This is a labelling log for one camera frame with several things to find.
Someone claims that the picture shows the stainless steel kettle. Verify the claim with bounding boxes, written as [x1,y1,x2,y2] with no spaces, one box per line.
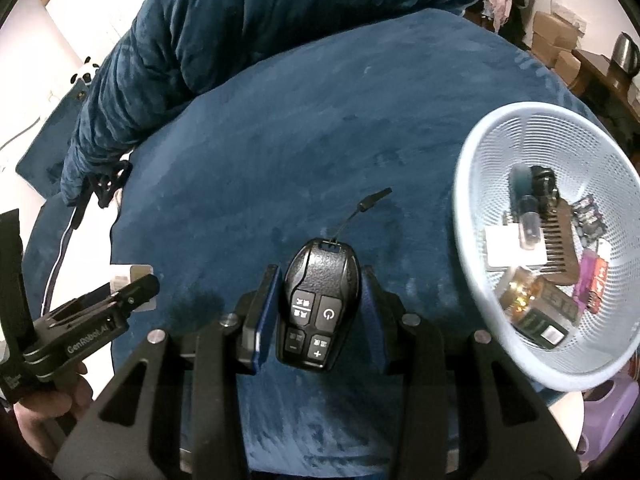
[611,32,640,78]

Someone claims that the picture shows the black bag strap clip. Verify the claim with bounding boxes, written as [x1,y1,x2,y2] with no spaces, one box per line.
[91,159,134,209]

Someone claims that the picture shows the red and white lighter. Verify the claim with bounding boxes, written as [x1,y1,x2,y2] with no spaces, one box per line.
[587,257,608,314]

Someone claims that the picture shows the dark blue plush blanket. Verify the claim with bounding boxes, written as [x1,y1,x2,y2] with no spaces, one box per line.
[16,0,477,203]

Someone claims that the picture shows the pack of blue batteries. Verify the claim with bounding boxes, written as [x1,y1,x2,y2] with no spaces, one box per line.
[570,194,608,247]

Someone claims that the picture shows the blue plush table cover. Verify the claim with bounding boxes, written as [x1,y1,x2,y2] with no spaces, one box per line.
[109,6,612,478]

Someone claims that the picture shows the purple plastic stool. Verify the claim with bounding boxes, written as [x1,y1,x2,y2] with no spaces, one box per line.
[577,374,639,463]

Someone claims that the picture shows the purple lighter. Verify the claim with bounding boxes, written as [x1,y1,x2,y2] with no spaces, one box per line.
[572,248,598,310]

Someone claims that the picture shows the brown wooden comb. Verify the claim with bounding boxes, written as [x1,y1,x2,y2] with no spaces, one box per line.
[540,200,579,286]

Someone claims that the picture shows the light blue mesh basket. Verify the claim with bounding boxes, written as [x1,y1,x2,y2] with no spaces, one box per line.
[452,102,639,391]

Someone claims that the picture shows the black oval key fob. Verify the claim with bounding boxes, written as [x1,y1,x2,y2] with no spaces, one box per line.
[530,166,560,208]

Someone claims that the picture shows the stacked cardboard boxes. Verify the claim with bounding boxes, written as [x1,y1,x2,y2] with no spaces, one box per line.
[532,11,582,87]

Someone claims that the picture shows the person's left hand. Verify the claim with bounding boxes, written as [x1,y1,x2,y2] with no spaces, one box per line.
[13,362,93,460]

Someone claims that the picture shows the clear gold perfume bottle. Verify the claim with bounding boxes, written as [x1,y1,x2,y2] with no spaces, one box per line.
[495,266,582,350]

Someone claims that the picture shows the white card in basket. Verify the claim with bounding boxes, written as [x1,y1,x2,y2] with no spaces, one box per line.
[484,223,548,271]

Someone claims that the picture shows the black cylindrical tube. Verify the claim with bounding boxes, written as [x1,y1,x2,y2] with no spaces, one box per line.
[509,164,542,250]

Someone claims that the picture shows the white wall charger plug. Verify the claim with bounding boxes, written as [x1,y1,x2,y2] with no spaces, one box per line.
[110,263,160,312]

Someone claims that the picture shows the black remote key fob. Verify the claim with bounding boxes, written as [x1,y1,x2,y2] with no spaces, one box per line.
[277,188,393,373]

